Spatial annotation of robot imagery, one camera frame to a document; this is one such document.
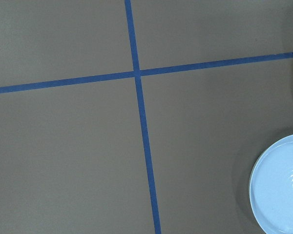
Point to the light blue plate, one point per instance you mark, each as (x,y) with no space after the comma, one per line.
(271,188)

